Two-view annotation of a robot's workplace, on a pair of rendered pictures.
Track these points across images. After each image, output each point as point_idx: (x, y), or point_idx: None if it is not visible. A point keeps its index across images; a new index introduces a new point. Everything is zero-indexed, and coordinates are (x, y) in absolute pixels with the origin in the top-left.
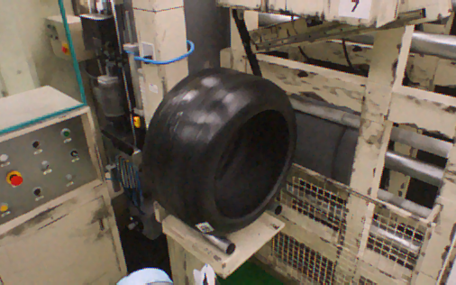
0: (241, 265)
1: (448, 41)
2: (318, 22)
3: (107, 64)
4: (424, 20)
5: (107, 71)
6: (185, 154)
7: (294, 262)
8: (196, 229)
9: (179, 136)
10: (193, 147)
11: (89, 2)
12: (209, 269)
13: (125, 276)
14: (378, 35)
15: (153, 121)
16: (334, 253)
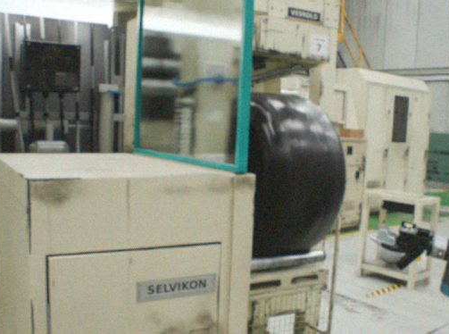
0: None
1: (281, 92)
2: (263, 66)
3: None
4: (323, 63)
5: (52, 131)
6: (336, 140)
7: None
8: (330, 227)
9: (323, 129)
10: (336, 134)
11: (8, 27)
12: (374, 234)
13: None
14: (267, 84)
15: (289, 126)
16: (250, 310)
